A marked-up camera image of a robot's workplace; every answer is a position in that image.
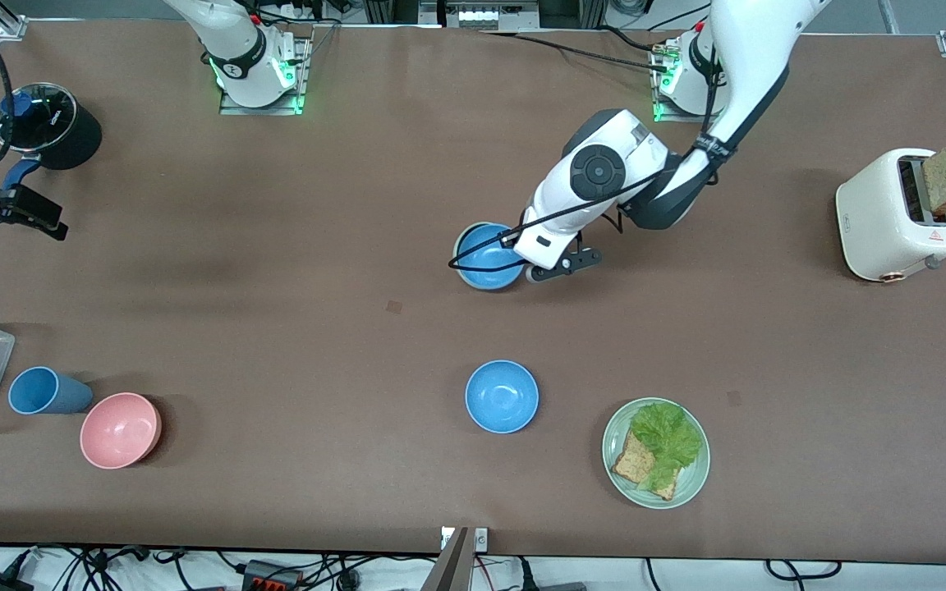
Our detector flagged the blue bowl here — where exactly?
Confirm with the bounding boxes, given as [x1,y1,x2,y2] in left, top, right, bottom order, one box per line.
[457,223,528,291]
[465,360,540,434]

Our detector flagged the pale green bowl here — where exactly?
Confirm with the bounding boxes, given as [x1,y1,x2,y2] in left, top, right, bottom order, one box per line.
[452,222,528,291]

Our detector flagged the pink bowl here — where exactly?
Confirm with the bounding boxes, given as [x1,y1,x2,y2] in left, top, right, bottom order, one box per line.
[80,392,163,470]

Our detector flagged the black pot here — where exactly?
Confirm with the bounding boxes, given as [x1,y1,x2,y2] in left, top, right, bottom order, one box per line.
[0,82,103,172]

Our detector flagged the glass pot lid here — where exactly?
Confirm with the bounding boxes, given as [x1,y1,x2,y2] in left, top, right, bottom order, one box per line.
[0,82,78,153]

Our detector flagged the blue cup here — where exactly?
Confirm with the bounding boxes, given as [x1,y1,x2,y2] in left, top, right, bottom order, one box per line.
[9,366,94,415]

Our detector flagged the green lettuce leaf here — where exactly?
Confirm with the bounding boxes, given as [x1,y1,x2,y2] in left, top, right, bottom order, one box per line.
[631,402,704,492]

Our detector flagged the white power strip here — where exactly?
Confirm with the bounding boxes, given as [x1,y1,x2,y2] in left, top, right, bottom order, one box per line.
[447,0,541,30]

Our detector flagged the seeded bread slice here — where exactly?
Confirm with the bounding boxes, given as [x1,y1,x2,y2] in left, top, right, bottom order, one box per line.
[611,431,679,502]

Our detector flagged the pale green plate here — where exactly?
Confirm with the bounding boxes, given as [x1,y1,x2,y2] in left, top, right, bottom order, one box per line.
[602,397,711,510]

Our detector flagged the white toaster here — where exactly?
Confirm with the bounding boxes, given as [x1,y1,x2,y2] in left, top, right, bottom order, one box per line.
[835,148,946,284]

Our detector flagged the black red power strip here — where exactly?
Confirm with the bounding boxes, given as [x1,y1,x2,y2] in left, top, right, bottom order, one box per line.
[243,561,303,591]

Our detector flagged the blue handle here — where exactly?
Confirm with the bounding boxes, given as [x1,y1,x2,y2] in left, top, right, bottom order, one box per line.
[0,158,44,195]

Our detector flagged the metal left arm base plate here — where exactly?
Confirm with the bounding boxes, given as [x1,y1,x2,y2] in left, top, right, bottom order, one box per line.
[650,37,728,124]

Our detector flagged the black braided cable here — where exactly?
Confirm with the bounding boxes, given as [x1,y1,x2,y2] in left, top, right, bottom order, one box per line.
[477,29,667,75]

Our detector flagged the white metal bracket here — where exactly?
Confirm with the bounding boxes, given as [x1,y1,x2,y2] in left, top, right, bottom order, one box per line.
[440,527,489,551]

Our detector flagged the grey camera pole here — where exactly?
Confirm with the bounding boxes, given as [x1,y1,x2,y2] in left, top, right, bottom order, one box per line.
[421,527,474,591]

